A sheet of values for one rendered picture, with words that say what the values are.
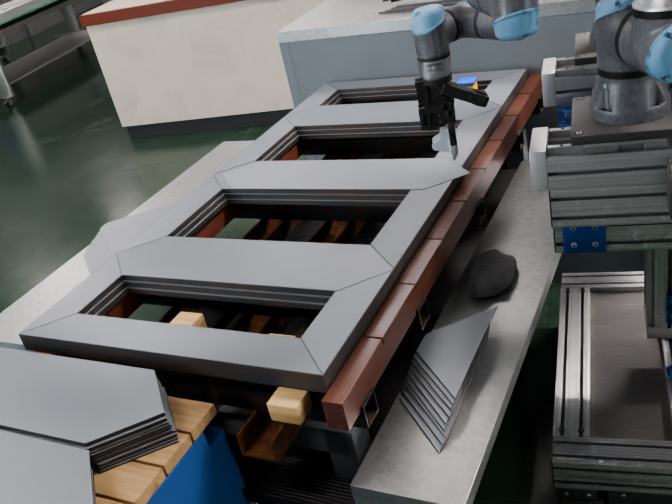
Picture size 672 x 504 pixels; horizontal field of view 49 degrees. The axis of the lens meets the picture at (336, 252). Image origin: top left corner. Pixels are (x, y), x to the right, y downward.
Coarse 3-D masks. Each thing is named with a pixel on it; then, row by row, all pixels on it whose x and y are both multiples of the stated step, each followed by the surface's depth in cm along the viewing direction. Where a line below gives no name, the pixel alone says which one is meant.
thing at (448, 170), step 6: (444, 162) 191; (450, 162) 190; (444, 168) 188; (450, 168) 187; (456, 168) 186; (438, 174) 185; (444, 174) 185; (450, 174) 184; (456, 174) 183; (432, 180) 183; (438, 180) 182; (444, 180) 182; (426, 186) 181; (432, 186) 180
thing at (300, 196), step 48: (336, 96) 264; (384, 96) 258; (288, 144) 235; (480, 144) 201; (240, 192) 205; (288, 192) 198; (336, 192) 191; (384, 192) 185; (144, 288) 171; (192, 288) 165; (240, 288) 159; (288, 288) 153; (384, 288) 147; (288, 384) 130
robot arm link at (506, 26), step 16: (480, 0) 127; (496, 0) 120; (512, 0) 119; (528, 0) 119; (496, 16) 122; (512, 16) 120; (528, 16) 120; (496, 32) 124; (512, 32) 121; (528, 32) 121
